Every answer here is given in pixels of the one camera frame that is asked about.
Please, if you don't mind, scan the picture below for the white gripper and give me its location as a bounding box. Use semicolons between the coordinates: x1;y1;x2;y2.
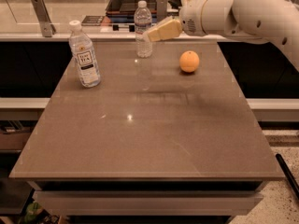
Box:
143;0;208;42

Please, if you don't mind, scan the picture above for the clear plastic water bottle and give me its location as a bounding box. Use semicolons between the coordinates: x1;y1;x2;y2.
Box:
134;0;152;58

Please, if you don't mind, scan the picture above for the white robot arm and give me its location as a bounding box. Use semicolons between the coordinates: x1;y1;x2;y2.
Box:
143;0;299;70

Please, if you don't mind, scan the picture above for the tea bottle with label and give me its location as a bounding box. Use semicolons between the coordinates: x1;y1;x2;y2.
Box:
69;21;101;88

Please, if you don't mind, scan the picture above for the orange fruit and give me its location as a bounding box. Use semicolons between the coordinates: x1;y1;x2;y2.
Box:
179;50;200;73

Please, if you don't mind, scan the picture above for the black rod on floor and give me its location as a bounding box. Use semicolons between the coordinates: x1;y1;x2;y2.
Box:
276;154;299;200

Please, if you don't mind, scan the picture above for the green object under table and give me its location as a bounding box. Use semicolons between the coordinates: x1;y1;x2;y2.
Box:
23;203;43;224

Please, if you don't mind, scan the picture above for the middle metal glass bracket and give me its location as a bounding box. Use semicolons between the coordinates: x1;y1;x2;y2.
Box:
156;0;167;21

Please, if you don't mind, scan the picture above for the metal glass bracket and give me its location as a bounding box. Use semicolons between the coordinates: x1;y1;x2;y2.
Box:
31;0;56;37
156;0;167;21

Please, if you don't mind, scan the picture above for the left metal glass bracket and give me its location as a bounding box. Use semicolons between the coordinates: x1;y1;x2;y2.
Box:
31;0;56;37

